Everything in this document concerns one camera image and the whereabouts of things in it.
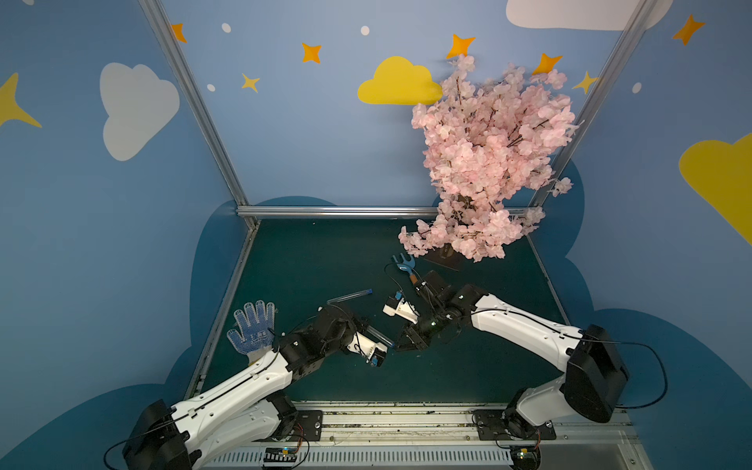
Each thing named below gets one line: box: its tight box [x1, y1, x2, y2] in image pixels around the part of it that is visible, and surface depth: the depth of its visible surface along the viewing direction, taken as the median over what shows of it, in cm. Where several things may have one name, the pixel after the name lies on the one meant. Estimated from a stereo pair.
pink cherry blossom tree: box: [398, 54, 578, 263], surface depth 75 cm
